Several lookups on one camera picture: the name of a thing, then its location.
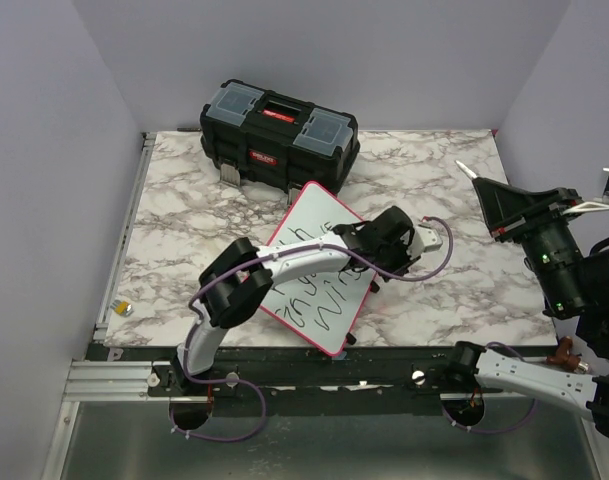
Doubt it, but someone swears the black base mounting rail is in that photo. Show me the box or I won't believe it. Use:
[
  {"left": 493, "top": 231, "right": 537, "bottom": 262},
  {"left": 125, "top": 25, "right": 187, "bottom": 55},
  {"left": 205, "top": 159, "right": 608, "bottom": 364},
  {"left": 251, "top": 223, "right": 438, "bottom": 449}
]
[{"left": 92, "top": 347, "right": 490, "bottom": 417}]

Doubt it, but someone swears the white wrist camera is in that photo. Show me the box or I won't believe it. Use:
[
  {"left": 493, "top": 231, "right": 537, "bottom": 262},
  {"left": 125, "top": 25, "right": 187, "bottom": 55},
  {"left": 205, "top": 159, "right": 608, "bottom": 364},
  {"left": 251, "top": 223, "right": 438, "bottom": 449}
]
[
  {"left": 411, "top": 223, "right": 443, "bottom": 258},
  {"left": 563, "top": 167, "right": 609, "bottom": 216}
]

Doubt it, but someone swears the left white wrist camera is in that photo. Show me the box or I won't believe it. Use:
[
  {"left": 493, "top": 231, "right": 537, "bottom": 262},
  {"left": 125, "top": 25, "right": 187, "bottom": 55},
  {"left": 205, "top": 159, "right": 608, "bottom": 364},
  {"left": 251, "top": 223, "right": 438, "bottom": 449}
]
[{"left": 411, "top": 223, "right": 443, "bottom": 258}]

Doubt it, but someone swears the small yellow object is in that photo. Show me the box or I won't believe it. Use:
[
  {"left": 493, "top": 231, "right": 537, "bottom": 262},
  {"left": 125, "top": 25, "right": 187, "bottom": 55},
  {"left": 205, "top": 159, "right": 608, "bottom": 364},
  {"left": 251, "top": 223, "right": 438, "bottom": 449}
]
[{"left": 110, "top": 299, "right": 133, "bottom": 317}]

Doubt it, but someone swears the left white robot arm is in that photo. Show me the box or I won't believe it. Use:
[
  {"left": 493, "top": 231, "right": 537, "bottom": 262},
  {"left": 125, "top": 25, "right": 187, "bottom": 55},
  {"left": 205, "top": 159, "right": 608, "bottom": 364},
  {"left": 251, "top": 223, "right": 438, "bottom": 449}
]
[{"left": 171, "top": 206, "right": 430, "bottom": 395}]

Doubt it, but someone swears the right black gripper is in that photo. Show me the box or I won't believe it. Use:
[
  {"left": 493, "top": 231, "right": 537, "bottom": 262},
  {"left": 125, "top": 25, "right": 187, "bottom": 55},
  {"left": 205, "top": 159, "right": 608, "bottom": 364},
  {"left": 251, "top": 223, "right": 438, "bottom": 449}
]
[{"left": 470, "top": 175, "right": 587, "bottom": 312}]

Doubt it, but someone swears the aluminium frame rail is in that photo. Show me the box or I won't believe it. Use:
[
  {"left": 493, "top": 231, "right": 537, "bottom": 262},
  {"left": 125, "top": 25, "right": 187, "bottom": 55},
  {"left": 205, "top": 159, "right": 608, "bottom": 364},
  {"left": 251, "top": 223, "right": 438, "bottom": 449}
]
[{"left": 41, "top": 132, "right": 157, "bottom": 479}]

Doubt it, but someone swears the pink framed whiteboard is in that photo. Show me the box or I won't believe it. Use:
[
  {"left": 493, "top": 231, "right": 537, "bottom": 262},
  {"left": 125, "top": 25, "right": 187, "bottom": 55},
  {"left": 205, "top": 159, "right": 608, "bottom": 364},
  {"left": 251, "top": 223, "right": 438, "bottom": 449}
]
[{"left": 261, "top": 181, "right": 375, "bottom": 356}]

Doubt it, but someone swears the black plastic toolbox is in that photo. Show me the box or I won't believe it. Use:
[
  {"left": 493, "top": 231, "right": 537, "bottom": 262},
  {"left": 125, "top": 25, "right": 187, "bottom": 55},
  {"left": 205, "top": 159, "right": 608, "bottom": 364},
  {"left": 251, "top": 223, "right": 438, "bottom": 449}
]
[{"left": 200, "top": 79, "right": 360, "bottom": 199}]

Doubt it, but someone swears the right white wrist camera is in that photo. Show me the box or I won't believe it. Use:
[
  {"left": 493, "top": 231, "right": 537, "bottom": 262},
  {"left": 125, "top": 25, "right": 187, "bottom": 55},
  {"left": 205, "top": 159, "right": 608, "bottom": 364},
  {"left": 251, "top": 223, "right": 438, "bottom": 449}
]
[{"left": 563, "top": 167, "right": 609, "bottom": 216}]

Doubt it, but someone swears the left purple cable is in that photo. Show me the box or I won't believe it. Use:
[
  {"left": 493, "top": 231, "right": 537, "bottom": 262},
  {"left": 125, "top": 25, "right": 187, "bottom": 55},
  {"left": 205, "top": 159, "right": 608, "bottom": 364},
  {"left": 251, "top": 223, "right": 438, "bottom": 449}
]
[{"left": 170, "top": 215, "right": 268, "bottom": 443}]

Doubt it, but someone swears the copper clamp fitting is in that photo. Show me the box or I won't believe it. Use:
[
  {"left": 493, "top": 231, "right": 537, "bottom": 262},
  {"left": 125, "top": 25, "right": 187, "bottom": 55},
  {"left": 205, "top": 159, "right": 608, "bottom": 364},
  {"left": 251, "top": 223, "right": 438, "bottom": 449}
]
[{"left": 545, "top": 336, "right": 590, "bottom": 374}]

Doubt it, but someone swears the black whiteboard marker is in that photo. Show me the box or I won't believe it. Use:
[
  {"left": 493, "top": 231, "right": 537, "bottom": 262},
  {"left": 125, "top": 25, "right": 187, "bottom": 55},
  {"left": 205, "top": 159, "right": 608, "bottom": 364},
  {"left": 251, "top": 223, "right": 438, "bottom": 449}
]
[{"left": 455, "top": 160, "right": 478, "bottom": 180}]

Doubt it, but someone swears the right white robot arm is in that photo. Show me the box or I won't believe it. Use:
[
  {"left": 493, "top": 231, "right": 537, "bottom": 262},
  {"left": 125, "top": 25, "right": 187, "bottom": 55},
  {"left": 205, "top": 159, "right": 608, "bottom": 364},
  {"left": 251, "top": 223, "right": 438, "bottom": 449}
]
[{"left": 443, "top": 176, "right": 609, "bottom": 438}]

